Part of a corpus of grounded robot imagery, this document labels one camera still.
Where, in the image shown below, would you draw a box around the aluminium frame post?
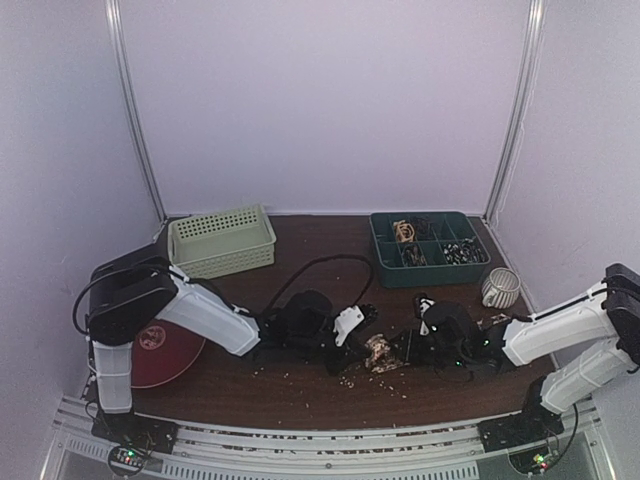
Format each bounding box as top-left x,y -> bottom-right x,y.
483,0 -> 546,227
104,0 -> 167,222

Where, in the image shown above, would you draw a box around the dark green compartment organizer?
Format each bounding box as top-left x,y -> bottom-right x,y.
369,211 -> 491,288

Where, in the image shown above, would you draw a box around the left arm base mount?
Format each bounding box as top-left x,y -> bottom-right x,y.
91,401 -> 179,479

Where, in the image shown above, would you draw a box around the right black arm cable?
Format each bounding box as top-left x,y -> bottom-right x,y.
554,399 -> 581,456

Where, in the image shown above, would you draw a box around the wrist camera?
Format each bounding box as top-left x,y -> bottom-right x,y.
333,304 -> 378,347
412,293 -> 435,336

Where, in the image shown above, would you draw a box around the black white small clips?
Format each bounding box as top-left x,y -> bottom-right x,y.
441,237 -> 489,265

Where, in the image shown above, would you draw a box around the right aluminium frame post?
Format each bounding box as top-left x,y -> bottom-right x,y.
483,0 -> 546,227

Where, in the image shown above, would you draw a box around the pale green plastic basket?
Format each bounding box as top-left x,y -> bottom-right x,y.
167,204 -> 277,279

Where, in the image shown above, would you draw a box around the patterned paisley necktie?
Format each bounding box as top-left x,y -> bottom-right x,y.
364,314 -> 521,374

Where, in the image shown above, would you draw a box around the left aluminium frame post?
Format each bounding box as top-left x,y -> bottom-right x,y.
104,0 -> 167,222

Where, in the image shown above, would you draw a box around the striped ceramic mug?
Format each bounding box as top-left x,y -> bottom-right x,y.
481,267 -> 521,310

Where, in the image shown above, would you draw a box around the black hair ties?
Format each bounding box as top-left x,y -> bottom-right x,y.
409,215 -> 437,238

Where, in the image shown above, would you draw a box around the red round tray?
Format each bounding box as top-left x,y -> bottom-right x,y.
131,320 -> 206,389

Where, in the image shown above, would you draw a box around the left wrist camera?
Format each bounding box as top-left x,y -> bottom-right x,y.
333,304 -> 378,347

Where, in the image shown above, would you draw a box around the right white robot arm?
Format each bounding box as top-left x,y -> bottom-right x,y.
390,263 -> 639,442

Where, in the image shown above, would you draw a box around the front aluminium rail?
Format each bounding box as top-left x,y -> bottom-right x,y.
37,397 -> 619,479

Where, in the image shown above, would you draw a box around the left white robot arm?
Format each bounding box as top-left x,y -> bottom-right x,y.
71,245 -> 371,444

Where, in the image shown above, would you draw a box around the tan rubber bands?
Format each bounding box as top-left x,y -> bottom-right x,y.
392,220 -> 416,243

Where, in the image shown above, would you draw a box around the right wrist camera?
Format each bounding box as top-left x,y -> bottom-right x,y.
412,293 -> 435,336

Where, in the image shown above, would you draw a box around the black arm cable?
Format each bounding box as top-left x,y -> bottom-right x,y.
554,399 -> 581,456
264,254 -> 375,314

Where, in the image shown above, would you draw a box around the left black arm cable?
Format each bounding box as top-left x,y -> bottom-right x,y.
264,254 -> 375,314

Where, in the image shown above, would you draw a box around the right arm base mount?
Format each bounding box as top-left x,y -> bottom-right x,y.
477,377 -> 564,475

